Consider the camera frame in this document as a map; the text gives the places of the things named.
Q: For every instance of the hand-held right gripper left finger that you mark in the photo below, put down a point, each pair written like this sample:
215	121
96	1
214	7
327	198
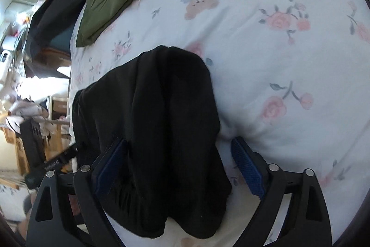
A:
111	169

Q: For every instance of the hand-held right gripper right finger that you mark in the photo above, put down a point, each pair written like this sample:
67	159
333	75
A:
248	169

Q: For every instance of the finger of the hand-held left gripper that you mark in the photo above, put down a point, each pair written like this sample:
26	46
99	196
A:
69	152

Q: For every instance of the black pants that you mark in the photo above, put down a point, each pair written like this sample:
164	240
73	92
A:
167	131

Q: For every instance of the black rectangular object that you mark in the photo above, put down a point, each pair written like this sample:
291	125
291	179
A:
31	142

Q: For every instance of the pile of light clothes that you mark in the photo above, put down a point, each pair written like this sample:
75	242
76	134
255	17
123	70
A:
31	111

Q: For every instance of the floral bed sheet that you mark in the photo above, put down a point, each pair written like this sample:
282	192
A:
283	67

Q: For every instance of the black garment pile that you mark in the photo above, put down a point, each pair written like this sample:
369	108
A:
60	4

